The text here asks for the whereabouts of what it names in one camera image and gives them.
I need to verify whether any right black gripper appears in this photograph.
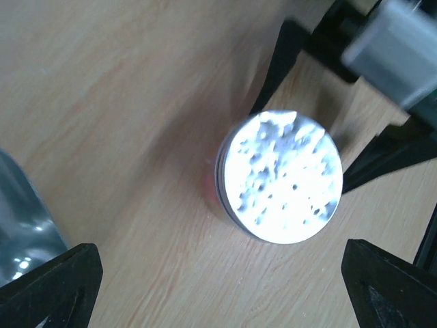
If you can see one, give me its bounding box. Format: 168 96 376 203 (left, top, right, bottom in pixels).
251 1 436 127

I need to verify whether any silver metal jar lid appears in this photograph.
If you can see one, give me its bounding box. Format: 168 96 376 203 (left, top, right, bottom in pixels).
211 110 343 245

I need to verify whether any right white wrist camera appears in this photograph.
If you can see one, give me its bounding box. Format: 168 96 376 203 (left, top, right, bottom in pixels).
341 1 436 111

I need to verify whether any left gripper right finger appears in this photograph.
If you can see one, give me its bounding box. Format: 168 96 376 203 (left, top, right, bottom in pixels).
341 239 436 327

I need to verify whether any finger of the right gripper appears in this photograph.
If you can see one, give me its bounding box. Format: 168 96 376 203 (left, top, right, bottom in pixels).
342 126 436 193

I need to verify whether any silver metal scoop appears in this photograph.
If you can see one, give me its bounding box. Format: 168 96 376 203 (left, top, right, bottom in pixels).
1 150 69 286

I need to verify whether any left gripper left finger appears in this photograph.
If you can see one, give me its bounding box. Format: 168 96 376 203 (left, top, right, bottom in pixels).
1 243 103 327

